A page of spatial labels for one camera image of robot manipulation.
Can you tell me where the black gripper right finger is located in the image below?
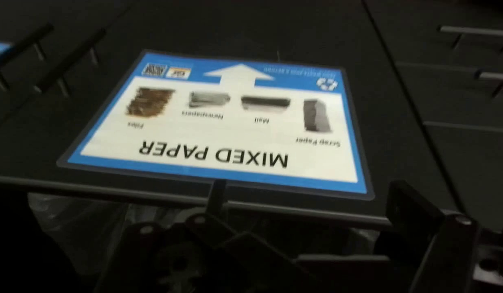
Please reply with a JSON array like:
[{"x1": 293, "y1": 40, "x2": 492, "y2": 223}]
[{"x1": 387, "y1": 180, "x2": 479, "y2": 293}]

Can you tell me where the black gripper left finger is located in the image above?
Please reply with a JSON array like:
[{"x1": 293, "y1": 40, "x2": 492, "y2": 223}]
[{"x1": 93, "y1": 180, "x2": 301, "y2": 293}]

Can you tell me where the blue sign downward arrow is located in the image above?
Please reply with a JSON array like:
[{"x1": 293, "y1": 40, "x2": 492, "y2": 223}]
[{"x1": 57, "y1": 48, "x2": 374, "y2": 201}]

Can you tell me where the black drawer silver handle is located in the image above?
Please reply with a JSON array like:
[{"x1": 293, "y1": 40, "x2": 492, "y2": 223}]
[
  {"x1": 363, "y1": 0, "x2": 503, "y2": 71},
  {"x1": 394, "y1": 61, "x2": 503, "y2": 135}
]

